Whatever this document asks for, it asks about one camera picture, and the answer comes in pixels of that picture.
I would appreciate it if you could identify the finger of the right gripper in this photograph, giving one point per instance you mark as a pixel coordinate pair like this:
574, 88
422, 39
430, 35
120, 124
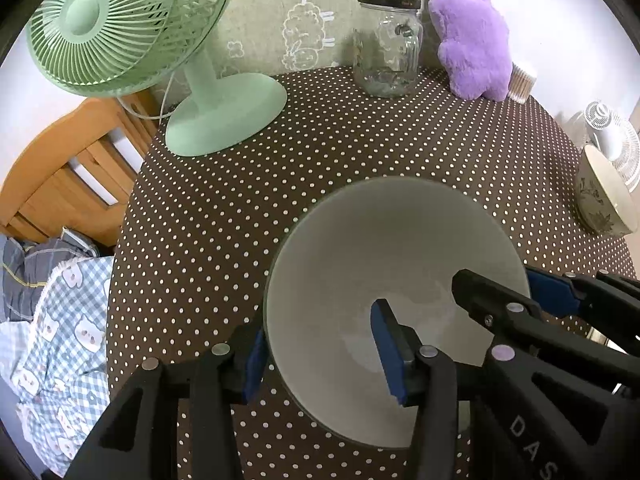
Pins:
609, 302
491, 304

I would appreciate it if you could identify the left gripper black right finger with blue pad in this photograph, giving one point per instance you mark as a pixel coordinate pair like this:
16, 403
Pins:
422, 377

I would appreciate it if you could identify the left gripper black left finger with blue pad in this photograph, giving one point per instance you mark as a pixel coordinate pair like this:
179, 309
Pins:
136, 436

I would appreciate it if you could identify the grey floral bowl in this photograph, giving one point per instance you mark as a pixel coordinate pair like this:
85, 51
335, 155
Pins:
395, 238
603, 200

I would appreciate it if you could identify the blue checkered cat blanket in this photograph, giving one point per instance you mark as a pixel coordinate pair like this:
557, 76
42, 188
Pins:
55, 364

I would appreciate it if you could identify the white floor fan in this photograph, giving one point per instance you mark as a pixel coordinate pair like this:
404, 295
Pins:
612, 135

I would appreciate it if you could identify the brown polka dot tablecloth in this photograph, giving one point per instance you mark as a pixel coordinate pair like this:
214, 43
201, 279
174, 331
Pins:
200, 233

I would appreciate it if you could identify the grey striped pillow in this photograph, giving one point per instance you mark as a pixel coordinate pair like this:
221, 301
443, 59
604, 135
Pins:
26, 267

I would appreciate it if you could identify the cotton swab container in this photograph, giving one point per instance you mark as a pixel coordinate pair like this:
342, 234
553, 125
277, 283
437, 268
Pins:
521, 84

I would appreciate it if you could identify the purple plush toy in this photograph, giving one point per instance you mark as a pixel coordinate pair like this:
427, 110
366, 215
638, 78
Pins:
473, 47

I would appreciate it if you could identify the wooden bed headboard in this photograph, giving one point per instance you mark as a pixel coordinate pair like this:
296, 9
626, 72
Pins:
72, 176

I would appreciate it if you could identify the glass jar black lid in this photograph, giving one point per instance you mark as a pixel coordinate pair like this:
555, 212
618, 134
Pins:
387, 45

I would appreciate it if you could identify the green patterned board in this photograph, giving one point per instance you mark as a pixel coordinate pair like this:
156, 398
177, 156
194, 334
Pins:
281, 36

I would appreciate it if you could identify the green desk fan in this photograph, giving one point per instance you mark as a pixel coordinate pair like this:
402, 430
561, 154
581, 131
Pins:
118, 47

